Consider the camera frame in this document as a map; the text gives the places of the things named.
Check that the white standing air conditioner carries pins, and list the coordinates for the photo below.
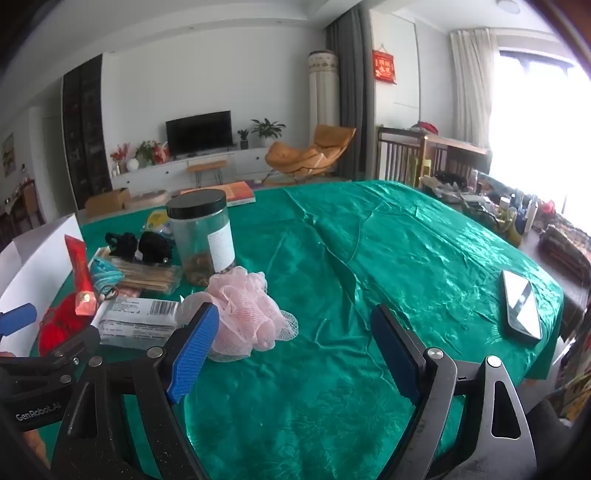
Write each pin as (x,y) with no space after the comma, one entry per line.
(323,101)

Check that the orange lounge chair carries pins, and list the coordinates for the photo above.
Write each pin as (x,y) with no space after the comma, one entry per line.
(295,154)

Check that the brown cardboard box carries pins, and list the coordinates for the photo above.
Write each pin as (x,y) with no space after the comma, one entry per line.
(106,203)

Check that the black lace cloth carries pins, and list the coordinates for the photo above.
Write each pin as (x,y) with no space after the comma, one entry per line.
(122,244)
(154,247)

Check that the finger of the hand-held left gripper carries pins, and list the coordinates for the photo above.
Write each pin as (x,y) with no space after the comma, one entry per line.
(18,319)
(46,364)

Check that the large green potted plant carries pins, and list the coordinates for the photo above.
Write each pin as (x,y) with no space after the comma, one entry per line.
(268,129)

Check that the white television cabinet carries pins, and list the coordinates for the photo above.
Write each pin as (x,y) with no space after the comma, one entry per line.
(249,159)

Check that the clear jar with black lid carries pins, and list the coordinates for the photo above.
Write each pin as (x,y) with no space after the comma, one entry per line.
(198,240)

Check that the white packet with barcode label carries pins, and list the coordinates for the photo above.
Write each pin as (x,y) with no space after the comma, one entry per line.
(134,323)

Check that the wooden dining chair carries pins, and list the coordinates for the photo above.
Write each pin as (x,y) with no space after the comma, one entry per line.
(27,203)

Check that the blue face mask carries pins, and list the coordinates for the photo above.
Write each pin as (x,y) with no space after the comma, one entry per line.
(104,272)

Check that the wooden bench with metal legs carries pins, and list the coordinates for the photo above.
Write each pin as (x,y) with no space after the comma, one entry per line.
(206,165)

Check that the grey curtain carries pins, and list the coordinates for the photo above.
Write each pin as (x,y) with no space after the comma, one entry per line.
(351,83)

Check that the red foil packet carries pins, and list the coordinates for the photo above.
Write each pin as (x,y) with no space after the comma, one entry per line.
(81,272)

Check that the dark tall display cabinet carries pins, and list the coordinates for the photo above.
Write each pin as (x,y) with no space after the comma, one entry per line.
(87,134)

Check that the framed wall picture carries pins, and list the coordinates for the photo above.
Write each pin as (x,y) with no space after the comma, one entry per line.
(8,154)

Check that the small green potted plant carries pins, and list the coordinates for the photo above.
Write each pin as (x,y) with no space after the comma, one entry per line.
(243,136)

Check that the leafy plant with red decoration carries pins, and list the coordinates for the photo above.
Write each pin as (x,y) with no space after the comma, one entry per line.
(150,152)

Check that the yellow and blue packet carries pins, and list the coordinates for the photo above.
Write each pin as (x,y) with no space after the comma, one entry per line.
(157,220)

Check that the orange book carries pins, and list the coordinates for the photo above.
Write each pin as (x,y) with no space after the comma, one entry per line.
(238,193)

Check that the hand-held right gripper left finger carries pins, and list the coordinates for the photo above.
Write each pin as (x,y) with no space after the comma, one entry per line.
(194,350)

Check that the pink packet in clear bag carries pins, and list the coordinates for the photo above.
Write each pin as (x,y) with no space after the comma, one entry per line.
(127,293)

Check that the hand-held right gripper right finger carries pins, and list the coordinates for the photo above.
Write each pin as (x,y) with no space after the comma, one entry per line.
(392,355)

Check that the white round vase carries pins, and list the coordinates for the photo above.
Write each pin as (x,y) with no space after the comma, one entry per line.
(133,164)

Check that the green satin tablecloth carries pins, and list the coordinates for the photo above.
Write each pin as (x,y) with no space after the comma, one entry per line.
(323,277)

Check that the smartphone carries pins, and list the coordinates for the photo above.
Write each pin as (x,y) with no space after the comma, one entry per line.
(519,300)

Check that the red flowers in vase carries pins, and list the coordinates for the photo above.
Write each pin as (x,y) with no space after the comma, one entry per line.
(120,154)

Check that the flat screen television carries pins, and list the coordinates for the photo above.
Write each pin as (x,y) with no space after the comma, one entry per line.
(198,131)

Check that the clear plastic zip bag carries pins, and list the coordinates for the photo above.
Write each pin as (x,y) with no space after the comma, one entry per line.
(147,276)

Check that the red yarn ball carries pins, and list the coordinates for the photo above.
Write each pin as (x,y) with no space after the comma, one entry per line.
(60,318)

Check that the white cardboard box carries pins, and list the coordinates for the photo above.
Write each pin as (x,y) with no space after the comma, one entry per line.
(41,258)

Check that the wooden crib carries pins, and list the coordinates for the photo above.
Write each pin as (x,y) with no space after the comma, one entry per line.
(397,157)

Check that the red wall hanging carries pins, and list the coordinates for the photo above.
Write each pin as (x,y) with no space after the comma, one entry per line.
(384,64)

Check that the white curtain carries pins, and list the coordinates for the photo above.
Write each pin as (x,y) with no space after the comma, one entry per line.
(471,83)

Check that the stack of patterned folded cloth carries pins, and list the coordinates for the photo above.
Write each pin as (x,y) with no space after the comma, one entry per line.
(565,249)

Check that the red cloth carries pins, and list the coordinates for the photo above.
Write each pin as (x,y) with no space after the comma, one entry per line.
(427,127)

